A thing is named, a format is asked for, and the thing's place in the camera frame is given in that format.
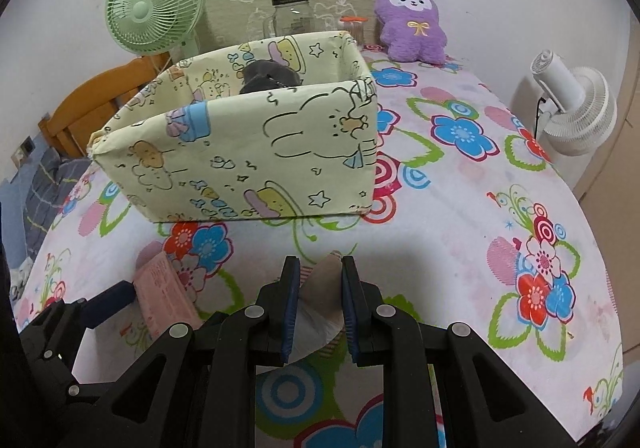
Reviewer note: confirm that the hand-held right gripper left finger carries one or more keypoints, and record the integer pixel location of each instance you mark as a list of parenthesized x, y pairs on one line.
[(290, 318)]

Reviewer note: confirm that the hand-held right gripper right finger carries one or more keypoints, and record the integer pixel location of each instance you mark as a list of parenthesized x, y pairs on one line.
[(352, 323)]

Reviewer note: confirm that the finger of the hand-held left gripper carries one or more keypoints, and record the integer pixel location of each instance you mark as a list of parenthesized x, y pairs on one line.
[(112, 300)]

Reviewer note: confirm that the white plastic packet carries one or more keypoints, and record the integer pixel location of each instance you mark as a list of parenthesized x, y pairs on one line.
[(320, 328)]

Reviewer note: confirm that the pink tissue packet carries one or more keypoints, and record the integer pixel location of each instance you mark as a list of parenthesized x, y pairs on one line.
[(165, 288)]

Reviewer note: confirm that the yellow cartoon fabric storage box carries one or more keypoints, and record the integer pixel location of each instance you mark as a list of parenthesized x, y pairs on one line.
[(225, 153)]

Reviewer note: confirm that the dark grey cloth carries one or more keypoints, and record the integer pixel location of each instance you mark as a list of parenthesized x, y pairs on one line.
[(267, 76)]

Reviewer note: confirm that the white crumpled cloth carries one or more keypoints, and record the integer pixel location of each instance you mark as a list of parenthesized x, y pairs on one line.
[(21, 280)]

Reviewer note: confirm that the blue-grey plaid blanket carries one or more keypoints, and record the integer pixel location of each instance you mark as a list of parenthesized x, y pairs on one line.
[(50, 198)]

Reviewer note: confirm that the light blue bedsheet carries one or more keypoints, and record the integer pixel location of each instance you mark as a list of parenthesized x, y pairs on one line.
[(12, 228)]

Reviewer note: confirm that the floral tablecloth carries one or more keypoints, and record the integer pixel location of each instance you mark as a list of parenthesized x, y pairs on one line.
[(450, 228)]

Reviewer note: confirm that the wooden chair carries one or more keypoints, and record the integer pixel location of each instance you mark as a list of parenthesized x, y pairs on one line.
[(75, 113)]

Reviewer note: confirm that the small orange-lid container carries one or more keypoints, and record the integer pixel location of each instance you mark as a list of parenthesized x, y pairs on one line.
[(354, 31)]

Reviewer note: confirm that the green desk fan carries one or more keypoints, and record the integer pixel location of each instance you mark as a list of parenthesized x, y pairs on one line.
[(150, 8)]

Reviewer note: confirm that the glass jar with black lid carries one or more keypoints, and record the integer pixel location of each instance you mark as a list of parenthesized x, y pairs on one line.
[(292, 18)]

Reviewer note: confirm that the purple plush rabbit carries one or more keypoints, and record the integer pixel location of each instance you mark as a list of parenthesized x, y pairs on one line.
[(412, 28)]

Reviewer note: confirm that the white standing fan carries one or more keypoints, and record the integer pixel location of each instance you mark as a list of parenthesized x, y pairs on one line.
[(575, 103)]

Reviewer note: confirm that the wall socket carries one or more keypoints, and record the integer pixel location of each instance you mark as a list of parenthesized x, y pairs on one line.
[(22, 150)]

